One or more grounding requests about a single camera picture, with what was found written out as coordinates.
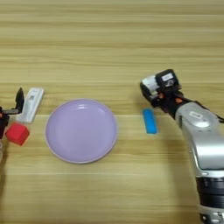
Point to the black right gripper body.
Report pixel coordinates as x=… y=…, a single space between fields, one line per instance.
x=167 y=100

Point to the blue rectangular block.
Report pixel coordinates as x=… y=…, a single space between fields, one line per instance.
x=150 y=121

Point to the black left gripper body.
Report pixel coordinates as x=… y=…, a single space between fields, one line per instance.
x=3 y=119

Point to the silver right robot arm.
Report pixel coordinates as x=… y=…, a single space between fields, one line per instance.
x=204 y=145

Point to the purple round plate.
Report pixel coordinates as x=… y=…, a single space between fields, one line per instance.
x=81 y=131

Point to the white rectangular test cassette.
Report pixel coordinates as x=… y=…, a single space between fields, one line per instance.
x=30 y=105

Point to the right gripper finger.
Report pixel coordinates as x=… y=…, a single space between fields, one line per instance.
x=145 y=92

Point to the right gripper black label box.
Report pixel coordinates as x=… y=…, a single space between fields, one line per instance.
x=168 y=78

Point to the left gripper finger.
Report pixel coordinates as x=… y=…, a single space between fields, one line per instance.
x=19 y=99

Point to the red cube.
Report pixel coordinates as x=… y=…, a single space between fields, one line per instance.
x=17 y=134

